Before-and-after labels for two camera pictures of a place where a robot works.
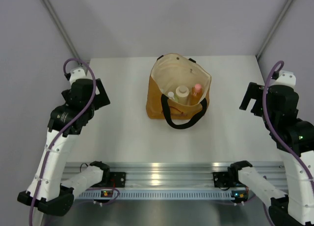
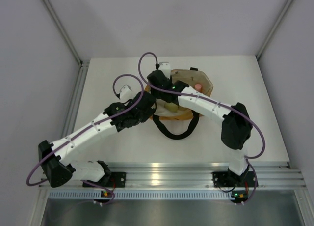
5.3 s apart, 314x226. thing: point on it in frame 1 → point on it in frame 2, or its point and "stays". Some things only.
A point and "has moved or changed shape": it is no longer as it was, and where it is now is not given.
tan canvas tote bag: x=169 y=72 has moved or changed shape
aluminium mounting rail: x=174 y=175 stays
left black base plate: x=117 y=178 stays
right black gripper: x=253 y=91 → x=155 y=93
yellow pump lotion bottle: x=171 y=96 has moved or changed shape
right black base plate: x=221 y=179 stays
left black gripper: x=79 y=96 → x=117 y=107
